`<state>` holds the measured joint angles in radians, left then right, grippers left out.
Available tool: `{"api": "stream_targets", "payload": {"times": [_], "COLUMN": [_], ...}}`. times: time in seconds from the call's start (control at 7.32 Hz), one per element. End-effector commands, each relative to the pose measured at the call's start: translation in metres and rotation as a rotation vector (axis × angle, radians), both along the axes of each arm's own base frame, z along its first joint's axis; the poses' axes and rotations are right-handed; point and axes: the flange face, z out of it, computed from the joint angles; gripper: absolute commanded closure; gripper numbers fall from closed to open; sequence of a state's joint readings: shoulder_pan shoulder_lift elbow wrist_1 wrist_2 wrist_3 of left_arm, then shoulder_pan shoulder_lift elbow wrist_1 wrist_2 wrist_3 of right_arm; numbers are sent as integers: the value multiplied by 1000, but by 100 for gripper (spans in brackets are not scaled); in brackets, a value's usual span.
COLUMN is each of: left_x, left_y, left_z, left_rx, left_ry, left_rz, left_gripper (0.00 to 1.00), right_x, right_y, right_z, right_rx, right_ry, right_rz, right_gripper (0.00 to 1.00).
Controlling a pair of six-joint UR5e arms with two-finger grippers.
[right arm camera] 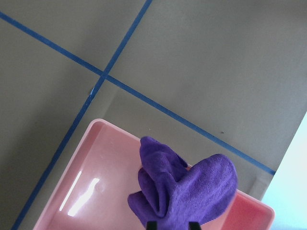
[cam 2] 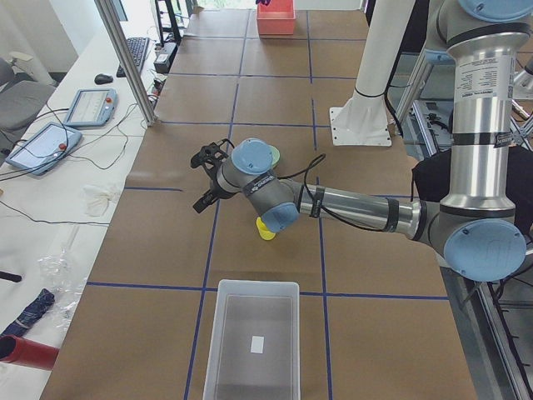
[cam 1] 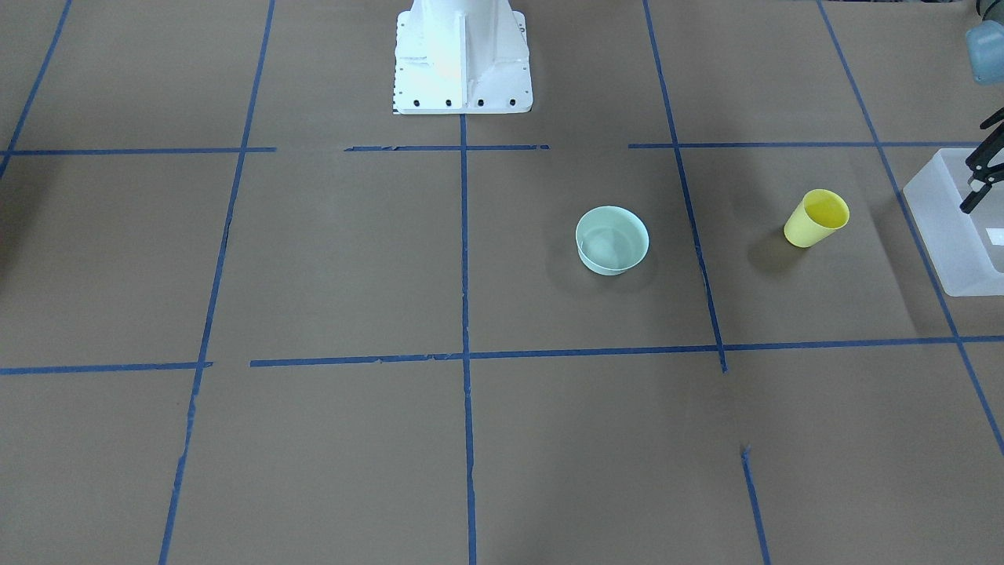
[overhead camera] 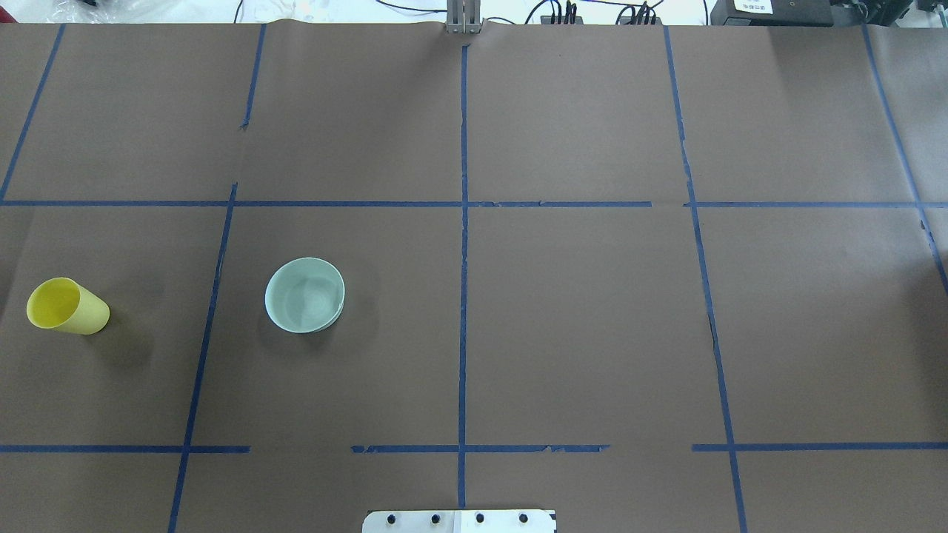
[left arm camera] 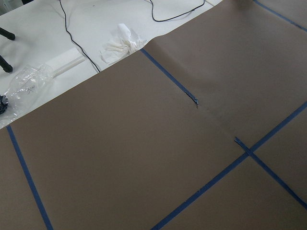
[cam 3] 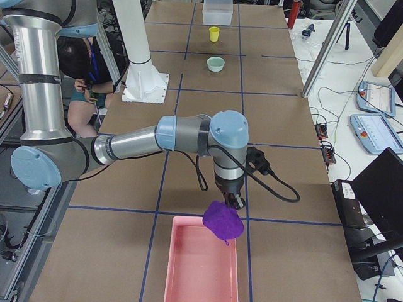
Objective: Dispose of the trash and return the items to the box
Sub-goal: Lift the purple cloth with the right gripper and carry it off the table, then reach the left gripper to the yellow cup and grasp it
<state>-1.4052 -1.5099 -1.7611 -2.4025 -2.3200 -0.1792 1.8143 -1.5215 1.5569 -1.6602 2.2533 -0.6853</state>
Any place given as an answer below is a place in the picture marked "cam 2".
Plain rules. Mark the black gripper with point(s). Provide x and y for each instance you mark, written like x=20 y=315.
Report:
x=212 y=186

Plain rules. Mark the yellow plastic cup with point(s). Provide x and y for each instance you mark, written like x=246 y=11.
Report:
x=264 y=231

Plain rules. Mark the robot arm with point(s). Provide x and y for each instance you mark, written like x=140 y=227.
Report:
x=472 y=227

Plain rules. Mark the clear plastic storage box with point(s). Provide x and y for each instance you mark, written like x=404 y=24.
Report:
x=255 y=344

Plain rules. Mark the mint green bowl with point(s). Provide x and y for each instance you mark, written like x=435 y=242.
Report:
x=276 y=156

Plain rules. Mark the crumpled white tissue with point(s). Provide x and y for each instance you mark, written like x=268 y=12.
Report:
x=98 y=198

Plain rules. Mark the upper teach pendant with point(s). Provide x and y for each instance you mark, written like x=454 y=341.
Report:
x=91 y=108

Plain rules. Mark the teach pendant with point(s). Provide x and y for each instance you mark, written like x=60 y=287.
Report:
x=91 y=108
x=41 y=152

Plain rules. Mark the black computer mouse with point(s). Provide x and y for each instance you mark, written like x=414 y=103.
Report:
x=101 y=79

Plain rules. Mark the crumpled clear plastic wrap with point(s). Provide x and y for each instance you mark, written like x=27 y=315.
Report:
x=60 y=278

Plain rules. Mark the black keyboard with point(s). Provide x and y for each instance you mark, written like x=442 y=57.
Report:
x=138 y=47

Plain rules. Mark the lower teach pendant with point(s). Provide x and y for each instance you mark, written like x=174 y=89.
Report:
x=41 y=152

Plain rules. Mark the folded dark blue umbrella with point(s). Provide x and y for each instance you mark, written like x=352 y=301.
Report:
x=30 y=315

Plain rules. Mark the pink plastic bin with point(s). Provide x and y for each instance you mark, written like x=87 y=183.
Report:
x=276 y=17

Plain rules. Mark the grey office chair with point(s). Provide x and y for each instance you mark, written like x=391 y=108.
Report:
x=20 y=102

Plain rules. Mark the red cylinder bottle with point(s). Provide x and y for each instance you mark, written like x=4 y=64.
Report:
x=23 y=352

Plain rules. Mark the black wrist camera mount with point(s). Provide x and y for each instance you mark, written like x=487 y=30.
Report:
x=210 y=156

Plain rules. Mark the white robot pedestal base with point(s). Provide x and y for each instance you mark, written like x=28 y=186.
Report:
x=362 y=121

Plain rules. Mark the aluminium frame post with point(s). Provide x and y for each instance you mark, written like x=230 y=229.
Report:
x=114 y=29

